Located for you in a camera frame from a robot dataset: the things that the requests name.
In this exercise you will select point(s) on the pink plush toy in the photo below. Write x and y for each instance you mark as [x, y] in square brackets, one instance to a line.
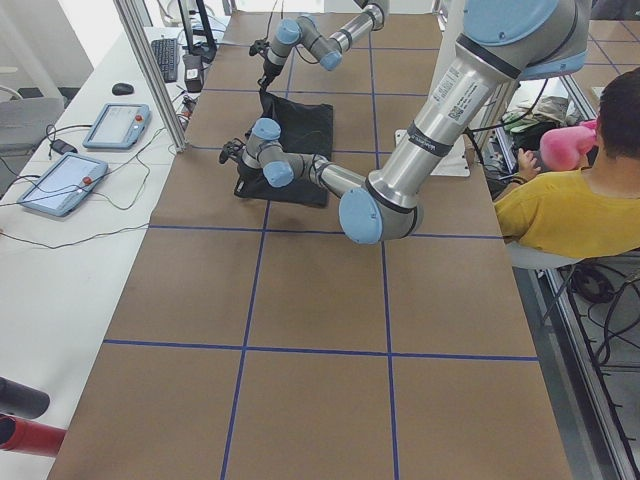
[562, 149]

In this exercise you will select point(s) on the light blue teach pendant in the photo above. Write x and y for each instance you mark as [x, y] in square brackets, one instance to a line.
[65, 185]
[118, 126]

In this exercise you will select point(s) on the black graphic t-shirt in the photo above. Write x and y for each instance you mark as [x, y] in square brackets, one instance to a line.
[305, 129]

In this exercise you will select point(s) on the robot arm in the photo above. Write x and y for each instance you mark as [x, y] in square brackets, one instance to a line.
[497, 42]
[328, 51]

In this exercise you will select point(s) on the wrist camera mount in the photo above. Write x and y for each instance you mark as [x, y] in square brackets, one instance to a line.
[259, 47]
[232, 150]

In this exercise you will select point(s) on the red bottle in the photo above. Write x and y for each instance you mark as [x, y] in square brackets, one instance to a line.
[29, 437]

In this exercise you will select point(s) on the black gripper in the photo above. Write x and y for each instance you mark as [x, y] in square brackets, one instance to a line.
[269, 72]

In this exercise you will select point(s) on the black computer mouse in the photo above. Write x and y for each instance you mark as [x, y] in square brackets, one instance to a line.
[122, 89]

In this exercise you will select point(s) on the black keyboard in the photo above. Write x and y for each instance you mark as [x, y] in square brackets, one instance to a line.
[165, 51]

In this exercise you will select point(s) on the brown paper table cover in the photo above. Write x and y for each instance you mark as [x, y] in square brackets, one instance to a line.
[253, 340]

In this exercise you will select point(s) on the black monitor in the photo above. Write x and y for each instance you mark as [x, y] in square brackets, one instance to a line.
[198, 33]

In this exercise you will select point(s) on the aluminium frame post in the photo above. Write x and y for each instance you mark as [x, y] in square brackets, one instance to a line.
[135, 32]

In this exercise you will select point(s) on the person in yellow shirt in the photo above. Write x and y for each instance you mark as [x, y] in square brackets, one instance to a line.
[589, 212]

